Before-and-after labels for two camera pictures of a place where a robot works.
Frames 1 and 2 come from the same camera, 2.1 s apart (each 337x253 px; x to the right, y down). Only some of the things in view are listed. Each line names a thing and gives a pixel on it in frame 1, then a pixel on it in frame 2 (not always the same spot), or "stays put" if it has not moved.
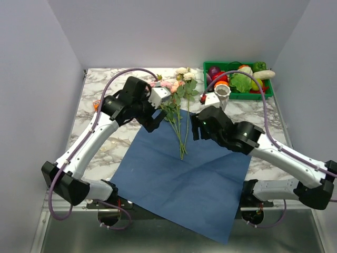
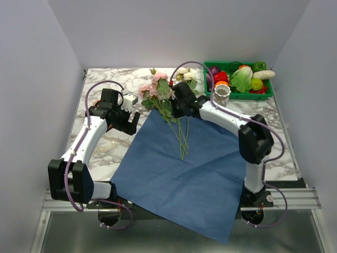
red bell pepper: x=216 y=75 stays put
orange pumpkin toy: x=221 y=82 stays put
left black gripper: x=154 y=124 → x=127 y=127
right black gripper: x=196 y=122 → x=172 y=99
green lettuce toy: x=241 y=81 stays put
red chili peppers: x=264 y=88 stays put
